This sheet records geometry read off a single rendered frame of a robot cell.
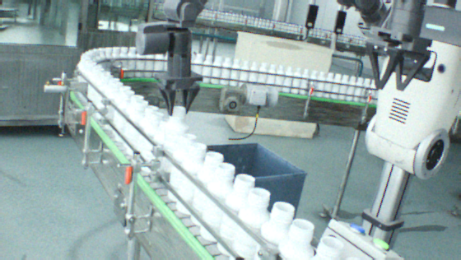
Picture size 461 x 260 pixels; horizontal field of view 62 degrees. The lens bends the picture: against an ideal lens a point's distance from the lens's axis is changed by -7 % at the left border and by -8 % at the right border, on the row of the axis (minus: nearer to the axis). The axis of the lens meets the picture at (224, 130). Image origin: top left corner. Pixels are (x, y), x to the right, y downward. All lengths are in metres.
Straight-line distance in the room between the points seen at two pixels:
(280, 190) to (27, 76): 3.00
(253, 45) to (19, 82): 2.61
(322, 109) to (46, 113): 2.56
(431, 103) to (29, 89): 3.51
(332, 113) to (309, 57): 2.43
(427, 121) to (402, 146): 0.10
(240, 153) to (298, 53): 3.56
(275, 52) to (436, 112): 3.99
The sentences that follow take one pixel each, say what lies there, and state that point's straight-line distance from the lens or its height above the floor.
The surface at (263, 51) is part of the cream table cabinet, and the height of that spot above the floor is 1.03.
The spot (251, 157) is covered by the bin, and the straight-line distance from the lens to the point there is 1.75.
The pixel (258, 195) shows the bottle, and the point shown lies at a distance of 0.78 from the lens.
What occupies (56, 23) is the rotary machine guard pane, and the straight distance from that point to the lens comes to 4.02.
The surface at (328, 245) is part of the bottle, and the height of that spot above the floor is 1.15.
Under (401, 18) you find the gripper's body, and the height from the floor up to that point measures 1.51.
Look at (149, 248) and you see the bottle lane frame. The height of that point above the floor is 0.85.
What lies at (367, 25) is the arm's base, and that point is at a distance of 1.38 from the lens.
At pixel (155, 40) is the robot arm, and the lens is 0.93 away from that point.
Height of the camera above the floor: 1.47
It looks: 17 degrees down
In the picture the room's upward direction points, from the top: 10 degrees clockwise
